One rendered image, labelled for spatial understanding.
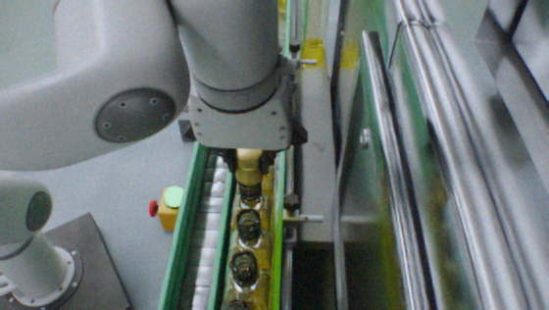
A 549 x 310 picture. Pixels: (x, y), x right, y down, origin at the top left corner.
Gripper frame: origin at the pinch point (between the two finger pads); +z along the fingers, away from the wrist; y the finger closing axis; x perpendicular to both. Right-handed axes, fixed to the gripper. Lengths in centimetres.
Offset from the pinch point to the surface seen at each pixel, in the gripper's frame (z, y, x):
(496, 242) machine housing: -26.2, -14.8, 17.1
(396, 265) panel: -17.0, -12.4, 16.2
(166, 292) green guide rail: 19.1, 12.6, 13.9
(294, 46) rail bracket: 30, -4, -44
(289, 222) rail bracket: 23.1, -5.2, 0.4
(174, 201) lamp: 36.9, 19.0, -7.1
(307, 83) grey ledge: 43, -8, -43
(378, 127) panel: -14.8, -12.3, 4.2
